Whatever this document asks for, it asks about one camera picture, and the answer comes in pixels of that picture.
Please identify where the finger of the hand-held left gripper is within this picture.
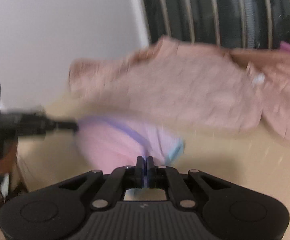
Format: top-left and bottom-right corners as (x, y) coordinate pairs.
(45, 119), (79, 134)

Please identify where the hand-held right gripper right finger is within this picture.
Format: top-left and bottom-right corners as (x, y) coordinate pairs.
(147, 156), (232, 209)

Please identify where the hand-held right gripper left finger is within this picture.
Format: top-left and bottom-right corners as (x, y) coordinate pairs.
(57, 156), (145, 209)

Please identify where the pink blue purple-trimmed top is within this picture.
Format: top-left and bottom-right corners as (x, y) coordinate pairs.
(75, 115), (185, 201)

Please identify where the person's left hand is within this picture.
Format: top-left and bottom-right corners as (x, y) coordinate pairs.
(0, 140), (18, 174)

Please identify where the pink quilted jacket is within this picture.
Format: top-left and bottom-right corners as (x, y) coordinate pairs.
(67, 36), (290, 143)

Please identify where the window with steel bars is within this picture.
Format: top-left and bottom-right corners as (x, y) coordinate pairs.
(137, 0), (290, 49)

